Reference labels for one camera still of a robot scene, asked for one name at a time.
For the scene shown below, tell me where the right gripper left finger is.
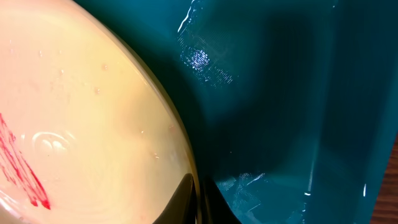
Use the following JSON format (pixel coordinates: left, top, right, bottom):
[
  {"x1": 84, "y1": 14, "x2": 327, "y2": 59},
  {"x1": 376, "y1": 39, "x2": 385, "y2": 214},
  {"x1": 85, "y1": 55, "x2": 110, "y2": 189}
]
[{"x1": 154, "y1": 174, "x2": 197, "y2": 224}]

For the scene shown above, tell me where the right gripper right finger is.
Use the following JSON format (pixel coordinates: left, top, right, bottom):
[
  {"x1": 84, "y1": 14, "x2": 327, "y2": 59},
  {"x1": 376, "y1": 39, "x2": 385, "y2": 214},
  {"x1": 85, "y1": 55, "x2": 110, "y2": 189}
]
[{"x1": 200, "y1": 177, "x2": 241, "y2": 224}]

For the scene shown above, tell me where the teal plastic tray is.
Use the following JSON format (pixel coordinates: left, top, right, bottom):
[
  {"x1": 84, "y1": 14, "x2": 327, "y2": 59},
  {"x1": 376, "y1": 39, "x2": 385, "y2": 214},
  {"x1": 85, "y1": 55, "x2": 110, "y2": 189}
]
[{"x1": 78, "y1": 0, "x2": 397, "y2": 223}]

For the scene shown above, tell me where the green plate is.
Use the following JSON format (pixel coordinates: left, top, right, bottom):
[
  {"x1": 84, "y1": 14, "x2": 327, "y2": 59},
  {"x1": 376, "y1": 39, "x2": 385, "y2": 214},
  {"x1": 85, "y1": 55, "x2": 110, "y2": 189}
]
[{"x1": 1, "y1": 1, "x2": 195, "y2": 223}]

